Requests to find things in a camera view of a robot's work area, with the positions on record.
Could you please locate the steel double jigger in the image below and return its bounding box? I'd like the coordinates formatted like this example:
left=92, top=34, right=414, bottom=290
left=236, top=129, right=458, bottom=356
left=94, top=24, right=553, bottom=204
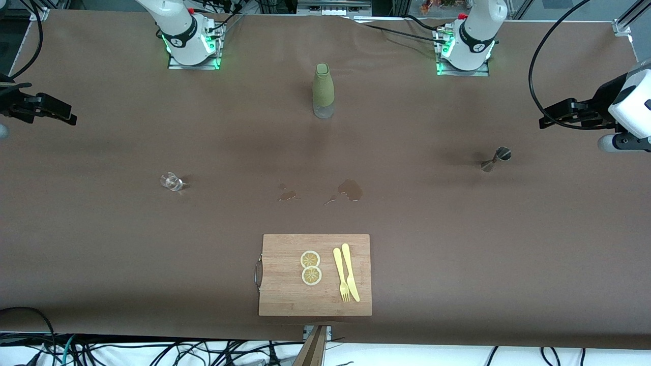
left=481, top=146, right=512, bottom=173

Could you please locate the green sleeved glass bottle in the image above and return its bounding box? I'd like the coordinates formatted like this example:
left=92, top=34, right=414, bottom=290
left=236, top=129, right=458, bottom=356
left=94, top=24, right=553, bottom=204
left=312, top=63, right=335, bottom=119

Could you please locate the grey power strip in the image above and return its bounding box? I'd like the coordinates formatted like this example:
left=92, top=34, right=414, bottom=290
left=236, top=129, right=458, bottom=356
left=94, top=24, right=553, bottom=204
left=298, top=0, right=372, bottom=16

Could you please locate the yellow plastic knife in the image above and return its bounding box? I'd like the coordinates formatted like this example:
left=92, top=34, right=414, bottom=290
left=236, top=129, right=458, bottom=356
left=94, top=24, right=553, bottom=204
left=341, top=243, right=361, bottom=302

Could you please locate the yellow plastic fork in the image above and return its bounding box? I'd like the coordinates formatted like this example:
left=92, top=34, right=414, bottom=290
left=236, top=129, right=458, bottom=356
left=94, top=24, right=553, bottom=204
left=333, top=248, right=351, bottom=303

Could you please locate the bamboo cutting board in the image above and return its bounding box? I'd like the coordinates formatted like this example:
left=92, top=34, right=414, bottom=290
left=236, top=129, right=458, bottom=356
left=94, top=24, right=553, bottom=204
left=254, top=234, right=372, bottom=317

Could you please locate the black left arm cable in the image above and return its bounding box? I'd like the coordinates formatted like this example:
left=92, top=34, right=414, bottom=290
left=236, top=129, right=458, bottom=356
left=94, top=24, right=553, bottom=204
left=528, top=0, right=593, bottom=130

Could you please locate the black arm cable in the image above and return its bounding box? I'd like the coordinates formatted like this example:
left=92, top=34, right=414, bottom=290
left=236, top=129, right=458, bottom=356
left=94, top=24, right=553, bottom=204
left=528, top=0, right=593, bottom=130
left=9, top=0, right=44, bottom=80

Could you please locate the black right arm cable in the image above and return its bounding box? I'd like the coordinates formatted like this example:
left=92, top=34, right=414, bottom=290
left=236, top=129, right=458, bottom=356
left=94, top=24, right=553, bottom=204
left=9, top=0, right=44, bottom=80

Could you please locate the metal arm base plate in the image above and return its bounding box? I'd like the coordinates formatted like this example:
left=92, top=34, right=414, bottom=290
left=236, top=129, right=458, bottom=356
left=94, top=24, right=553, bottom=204
left=168, top=20, right=223, bottom=70
left=435, top=28, right=490, bottom=77

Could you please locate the black cable on table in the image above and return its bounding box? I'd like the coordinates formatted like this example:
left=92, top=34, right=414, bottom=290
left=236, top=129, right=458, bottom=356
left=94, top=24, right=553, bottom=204
left=351, top=15, right=449, bottom=45

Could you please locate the black looped floor cable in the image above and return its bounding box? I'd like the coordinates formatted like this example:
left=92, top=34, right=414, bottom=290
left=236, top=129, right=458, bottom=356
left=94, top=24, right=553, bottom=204
left=0, top=307, right=57, bottom=366

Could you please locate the teal floor cable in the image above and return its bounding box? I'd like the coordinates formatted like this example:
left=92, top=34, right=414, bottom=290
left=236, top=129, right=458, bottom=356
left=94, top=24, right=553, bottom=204
left=60, top=334, right=77, bottom=366

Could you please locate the wooden post with bracket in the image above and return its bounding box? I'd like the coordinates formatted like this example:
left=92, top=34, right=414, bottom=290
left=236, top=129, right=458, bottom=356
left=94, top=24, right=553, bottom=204
left=294, top=325, right=332, bottom=366

